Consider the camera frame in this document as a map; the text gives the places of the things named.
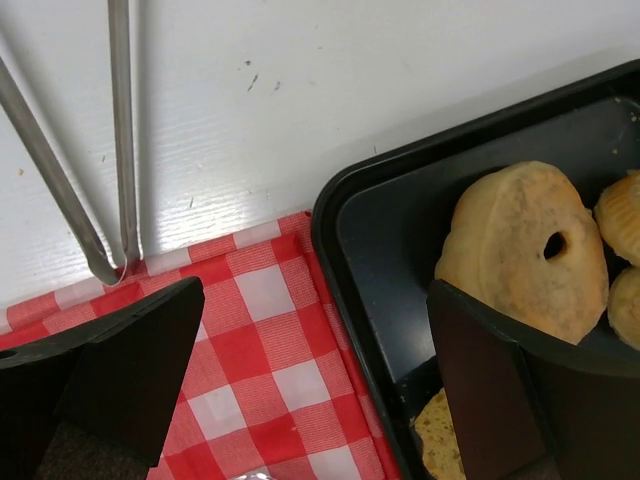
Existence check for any pale bagel half with hole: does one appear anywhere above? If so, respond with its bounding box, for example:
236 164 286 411
434 161 609 345

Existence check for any small round bun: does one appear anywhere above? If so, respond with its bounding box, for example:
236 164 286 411
607 267 640 350

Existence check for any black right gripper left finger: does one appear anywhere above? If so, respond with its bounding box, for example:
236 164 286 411
1 277 205 479

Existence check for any seeded bagel half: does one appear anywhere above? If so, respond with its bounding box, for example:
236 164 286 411
413 388 466 480

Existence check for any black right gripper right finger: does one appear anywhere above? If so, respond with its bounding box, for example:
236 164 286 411
427 280 639 479

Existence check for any black baking tray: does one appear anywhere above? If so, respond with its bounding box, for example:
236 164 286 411
312 61 639 479

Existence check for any red white checkered cloth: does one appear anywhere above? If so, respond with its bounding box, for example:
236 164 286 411
1 212 399 479

